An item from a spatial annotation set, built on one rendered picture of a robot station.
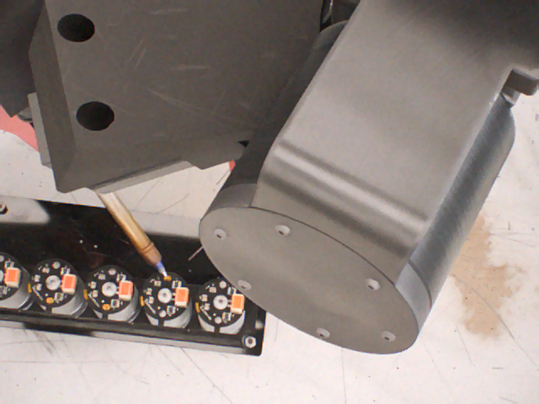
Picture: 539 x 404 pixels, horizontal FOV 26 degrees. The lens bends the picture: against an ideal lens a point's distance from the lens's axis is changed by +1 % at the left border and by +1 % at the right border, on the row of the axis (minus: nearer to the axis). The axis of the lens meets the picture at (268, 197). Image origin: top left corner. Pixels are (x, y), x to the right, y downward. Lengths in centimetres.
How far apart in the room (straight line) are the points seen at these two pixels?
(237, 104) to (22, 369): 36
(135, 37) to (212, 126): 3
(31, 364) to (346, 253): 42
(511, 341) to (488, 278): 4
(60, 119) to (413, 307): 11
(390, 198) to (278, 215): 3
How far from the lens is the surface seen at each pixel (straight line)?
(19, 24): 40
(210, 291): 58
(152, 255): 57
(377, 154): 23
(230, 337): 57
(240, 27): 32
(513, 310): 66
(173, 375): 64
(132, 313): 61
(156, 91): 31
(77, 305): 61
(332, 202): 23
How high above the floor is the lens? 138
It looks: 75 degrees down
